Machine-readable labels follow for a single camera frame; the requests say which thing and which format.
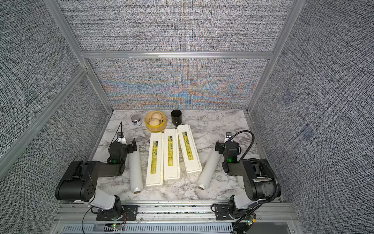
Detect white wrap dispenser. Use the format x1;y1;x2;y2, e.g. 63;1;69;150
177;124;202;175
146;133;164;187
163;129;180;181

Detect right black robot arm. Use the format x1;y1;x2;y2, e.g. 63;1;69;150
215;130;281;220

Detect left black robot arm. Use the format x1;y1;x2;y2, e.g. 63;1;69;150
55;139;138;221

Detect small silver lidded jar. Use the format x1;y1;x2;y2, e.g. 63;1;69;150
131;114;142;126

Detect yellow bowl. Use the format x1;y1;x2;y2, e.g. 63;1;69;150
145;111;167;133

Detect black cup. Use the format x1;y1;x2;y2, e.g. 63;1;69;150
171;109;182;127

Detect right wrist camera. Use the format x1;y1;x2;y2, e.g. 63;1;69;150
224;132;232;142

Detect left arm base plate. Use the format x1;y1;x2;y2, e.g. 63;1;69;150
96;205;139;221

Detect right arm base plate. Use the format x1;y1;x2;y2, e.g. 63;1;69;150
211;203;250;221

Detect aluminium front rail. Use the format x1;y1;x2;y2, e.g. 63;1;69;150
50;200;303;234

